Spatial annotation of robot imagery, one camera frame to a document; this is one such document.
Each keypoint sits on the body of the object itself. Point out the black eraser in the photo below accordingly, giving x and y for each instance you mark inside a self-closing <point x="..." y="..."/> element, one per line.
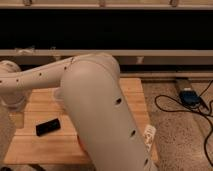
<point x="47" y="127"/>

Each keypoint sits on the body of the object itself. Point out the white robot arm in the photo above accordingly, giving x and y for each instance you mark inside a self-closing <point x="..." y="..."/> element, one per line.
<point x="96" y="106"/>

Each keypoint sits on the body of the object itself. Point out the white label tag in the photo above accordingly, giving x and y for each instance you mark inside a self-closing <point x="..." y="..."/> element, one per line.
<point x="149" y="135"/>

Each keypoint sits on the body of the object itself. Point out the orange bowl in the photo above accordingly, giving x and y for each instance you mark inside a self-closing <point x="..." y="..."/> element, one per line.
<point x="80" y="142"/>

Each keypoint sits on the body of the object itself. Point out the blue power adapter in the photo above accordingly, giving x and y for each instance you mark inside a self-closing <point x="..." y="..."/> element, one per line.
<point x="189" y="97"/>

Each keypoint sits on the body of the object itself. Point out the wooden table board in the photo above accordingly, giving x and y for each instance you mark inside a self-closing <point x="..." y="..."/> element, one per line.
<point x="62" y="147"/>

